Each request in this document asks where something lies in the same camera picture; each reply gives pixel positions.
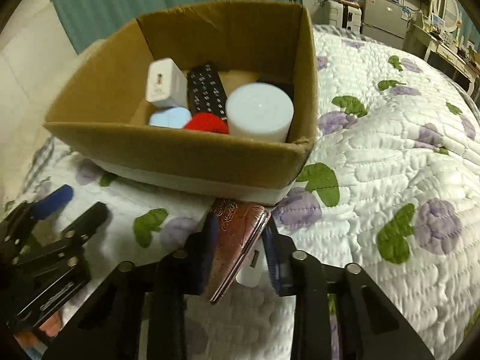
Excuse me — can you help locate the pink wallet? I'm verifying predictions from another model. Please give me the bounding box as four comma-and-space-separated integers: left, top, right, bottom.
204, 199, 270, 305

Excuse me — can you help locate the light blue earbud case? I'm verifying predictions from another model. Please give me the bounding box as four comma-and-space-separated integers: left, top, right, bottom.
149, 107, 192, 129

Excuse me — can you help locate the red lid white jar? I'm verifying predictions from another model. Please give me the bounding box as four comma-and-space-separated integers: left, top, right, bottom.
183, 112, 230, 134

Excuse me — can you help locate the white charger plug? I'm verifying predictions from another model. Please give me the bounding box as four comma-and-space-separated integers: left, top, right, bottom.
145, 58, 188, 108

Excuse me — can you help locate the white cylindrical bottle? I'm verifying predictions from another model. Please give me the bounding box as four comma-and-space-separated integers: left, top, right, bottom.
225, 83, 295, 143

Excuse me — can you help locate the black remote control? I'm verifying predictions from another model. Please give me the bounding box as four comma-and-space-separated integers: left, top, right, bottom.
187, 63, 227, 122

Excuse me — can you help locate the person left hand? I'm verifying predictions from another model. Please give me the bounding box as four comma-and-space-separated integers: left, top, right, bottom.
14, 310, 63, 348

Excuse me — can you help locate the white small adapter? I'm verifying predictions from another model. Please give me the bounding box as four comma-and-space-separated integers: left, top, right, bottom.
236, 241, 265, 288

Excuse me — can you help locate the floral white quilt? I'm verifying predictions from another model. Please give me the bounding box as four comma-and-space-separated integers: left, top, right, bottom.
1, 25, 479, 359

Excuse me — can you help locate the brown cardboard box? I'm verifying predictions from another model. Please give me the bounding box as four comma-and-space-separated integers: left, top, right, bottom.
45, 0, 317, 206

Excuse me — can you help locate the white suitcase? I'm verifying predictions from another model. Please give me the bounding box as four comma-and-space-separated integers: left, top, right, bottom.
323, 0, 362, 33

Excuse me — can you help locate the white dressing table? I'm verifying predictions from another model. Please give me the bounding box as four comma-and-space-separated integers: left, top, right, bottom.
403, 22, 479, 95

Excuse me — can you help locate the silver mini fridge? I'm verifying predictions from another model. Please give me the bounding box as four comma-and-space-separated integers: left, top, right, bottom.
361, 0, 408, 50

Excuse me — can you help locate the oval vanity mirror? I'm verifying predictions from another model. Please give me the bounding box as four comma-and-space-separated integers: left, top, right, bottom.
430, 0, 461, 33

